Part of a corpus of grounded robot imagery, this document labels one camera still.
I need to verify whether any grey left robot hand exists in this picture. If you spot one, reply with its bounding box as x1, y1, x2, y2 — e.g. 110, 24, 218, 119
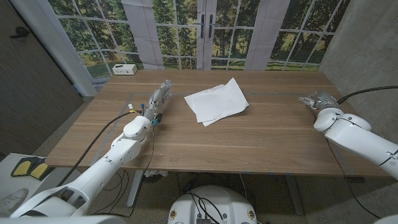
142, 79, 173, 121

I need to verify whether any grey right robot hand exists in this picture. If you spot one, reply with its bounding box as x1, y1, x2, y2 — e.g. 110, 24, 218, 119
297, 90, 341, 114

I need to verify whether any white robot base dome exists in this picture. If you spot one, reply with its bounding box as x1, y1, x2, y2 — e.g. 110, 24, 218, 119
167, 185, 258, 224

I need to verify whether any white paper sheet underneath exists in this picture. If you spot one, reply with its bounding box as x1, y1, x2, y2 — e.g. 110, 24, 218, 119
183, 84, 241, 128

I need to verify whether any white power strip box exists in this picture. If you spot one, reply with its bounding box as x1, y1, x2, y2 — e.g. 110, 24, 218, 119
112, 63, 138, 76

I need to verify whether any printed window forest backdrop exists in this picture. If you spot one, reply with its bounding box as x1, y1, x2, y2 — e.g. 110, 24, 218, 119
9, 0, 352, 97

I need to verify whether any large white paper sheet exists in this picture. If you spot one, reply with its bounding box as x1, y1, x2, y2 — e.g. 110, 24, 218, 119
192, 77, 250, 124

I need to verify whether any white table leg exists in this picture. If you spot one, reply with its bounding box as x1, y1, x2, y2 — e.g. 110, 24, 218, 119
126, 170, 144, 208

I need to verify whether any grey table leg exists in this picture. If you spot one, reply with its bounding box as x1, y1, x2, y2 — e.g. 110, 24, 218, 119
285, 174, 305, 216

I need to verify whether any yellow black foot pedal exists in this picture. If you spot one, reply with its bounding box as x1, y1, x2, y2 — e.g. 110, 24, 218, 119
11, 156, 50, 181

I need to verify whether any white sneaker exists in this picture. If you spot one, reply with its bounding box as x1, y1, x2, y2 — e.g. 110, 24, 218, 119
0, 187, 29, 215

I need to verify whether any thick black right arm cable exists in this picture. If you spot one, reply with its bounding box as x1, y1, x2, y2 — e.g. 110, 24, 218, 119
337, 85, 398, 105

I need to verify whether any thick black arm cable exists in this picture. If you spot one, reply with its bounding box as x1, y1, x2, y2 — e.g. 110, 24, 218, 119
56, 111, 143, 187
337, 85, 398, 105

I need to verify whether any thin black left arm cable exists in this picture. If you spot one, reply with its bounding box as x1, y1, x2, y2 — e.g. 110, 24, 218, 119
93, 123, 156, 218

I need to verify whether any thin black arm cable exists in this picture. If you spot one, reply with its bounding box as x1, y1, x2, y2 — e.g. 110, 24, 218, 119
325, 138, 382, 219
93, 123, 156, 218

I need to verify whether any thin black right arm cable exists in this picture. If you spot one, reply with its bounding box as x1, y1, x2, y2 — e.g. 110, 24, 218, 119
325, 138, 382, 219

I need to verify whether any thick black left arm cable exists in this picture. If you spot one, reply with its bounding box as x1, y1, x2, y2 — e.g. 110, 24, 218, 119
56, 111, 143, 187

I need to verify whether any black door handle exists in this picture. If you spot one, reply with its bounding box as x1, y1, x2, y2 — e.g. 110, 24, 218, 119
9, 26, 31, 39

